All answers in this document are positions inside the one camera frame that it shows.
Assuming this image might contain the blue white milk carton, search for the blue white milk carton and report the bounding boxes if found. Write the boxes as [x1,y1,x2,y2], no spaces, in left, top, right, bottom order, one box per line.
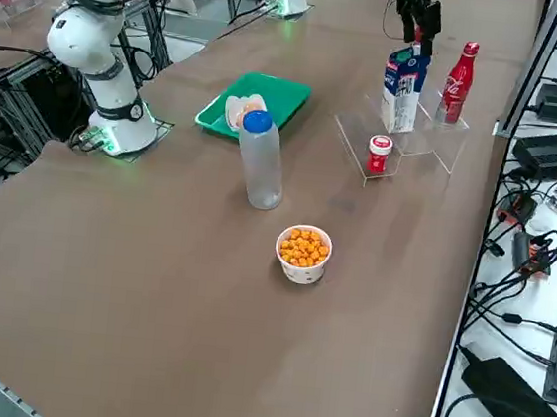
[378,41,435,139]

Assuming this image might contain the clear acrylic display stand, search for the clear acrylic display stand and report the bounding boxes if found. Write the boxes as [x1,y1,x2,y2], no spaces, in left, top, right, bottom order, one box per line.
[327,62,477,199]

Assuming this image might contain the red jar white lid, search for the red jar white lid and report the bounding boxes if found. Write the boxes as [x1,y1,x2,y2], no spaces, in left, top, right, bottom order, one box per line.
[364,133,395,177]

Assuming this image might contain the green plastic tray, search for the green plastic tray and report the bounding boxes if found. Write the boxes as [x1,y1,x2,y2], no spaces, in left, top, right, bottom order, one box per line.
[191,64,315,148]

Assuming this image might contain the white plastic packet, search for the white plastic packet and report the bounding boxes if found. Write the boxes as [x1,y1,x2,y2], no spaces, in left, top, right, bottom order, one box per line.
[221,89,271,134]

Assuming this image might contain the black orange small device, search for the black orange small device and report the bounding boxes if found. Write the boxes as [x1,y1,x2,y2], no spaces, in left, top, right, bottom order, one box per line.
[496,190,540,228]
[524,242,555,281]

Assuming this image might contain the clear bottle blue cap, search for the clear bottle blue cap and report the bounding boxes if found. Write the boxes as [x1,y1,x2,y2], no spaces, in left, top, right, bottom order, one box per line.
[230,107,292,213]

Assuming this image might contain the small black power adapter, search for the small black power adapter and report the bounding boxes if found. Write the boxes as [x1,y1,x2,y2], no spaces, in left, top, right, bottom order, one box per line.
[509,229,535,271]

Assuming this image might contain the white cup of popcorn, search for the white cup of popcorn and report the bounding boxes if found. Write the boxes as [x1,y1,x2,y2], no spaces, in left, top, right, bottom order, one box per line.
[271,220,336,288]

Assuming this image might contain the aluminium frame post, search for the aluminium frame post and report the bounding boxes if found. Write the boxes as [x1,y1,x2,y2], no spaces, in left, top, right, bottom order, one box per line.
[493,0,557,143]

